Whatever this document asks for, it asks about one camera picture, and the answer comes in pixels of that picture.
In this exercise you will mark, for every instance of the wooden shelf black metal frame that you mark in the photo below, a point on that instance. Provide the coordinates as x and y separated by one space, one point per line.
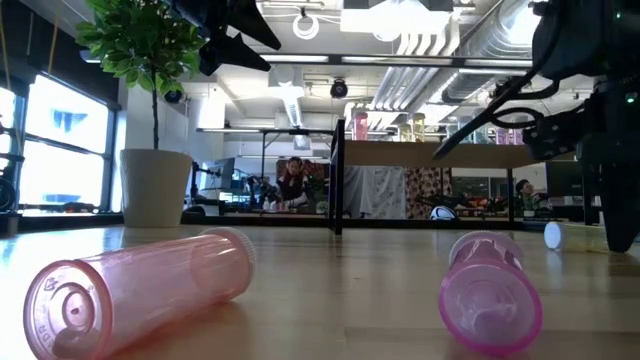
400 155

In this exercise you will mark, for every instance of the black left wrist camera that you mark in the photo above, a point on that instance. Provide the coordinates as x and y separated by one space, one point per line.
210 62

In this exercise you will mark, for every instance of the red pill bottle white cap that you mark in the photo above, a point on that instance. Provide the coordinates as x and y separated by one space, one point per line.
361 126
150 280

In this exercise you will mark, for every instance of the person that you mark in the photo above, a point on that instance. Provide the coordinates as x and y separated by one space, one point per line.
527 197
292 184

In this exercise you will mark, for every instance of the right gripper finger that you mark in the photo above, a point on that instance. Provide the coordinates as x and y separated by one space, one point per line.
622 210

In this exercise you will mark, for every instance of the black aluminium table frame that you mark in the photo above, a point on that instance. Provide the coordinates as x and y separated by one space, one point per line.
280 220

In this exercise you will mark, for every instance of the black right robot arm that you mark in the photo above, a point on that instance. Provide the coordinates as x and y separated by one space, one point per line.
575 40

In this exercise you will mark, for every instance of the black metal frame post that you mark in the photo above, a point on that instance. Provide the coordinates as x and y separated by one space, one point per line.
9 225

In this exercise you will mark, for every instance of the white fabric panel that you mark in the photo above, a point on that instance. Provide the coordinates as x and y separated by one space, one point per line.
375 192

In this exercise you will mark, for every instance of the black and white ball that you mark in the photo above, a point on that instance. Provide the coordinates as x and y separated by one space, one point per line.
442 214

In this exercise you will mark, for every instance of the beige plant pot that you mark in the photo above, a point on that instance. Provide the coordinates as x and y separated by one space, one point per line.
155 190

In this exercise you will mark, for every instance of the black desk frame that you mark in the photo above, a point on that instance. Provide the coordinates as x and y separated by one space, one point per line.
295 131

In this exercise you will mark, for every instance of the white ceiling ducts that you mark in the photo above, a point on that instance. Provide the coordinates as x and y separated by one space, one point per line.
400 85

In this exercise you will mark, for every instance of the black ceiling camera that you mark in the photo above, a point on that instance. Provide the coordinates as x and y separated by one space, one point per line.
339 90

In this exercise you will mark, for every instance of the light patterned fabric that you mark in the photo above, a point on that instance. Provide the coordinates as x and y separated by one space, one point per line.
427 190

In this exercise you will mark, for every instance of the black computer monitor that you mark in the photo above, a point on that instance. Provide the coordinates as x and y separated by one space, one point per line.
562 180
222 172

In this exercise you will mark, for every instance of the black ceiling light rail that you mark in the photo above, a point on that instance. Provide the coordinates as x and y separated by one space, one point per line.
335 59

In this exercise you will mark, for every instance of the green leafy plant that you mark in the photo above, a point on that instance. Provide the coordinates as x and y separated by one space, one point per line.
145 40

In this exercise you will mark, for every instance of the black round ceiling fixture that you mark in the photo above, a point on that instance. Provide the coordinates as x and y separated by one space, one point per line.
173 96

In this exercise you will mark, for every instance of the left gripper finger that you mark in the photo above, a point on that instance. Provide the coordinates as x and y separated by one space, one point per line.
247 52
250 22

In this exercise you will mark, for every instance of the dark red patterned fabric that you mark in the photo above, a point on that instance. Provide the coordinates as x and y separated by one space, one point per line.
321 170

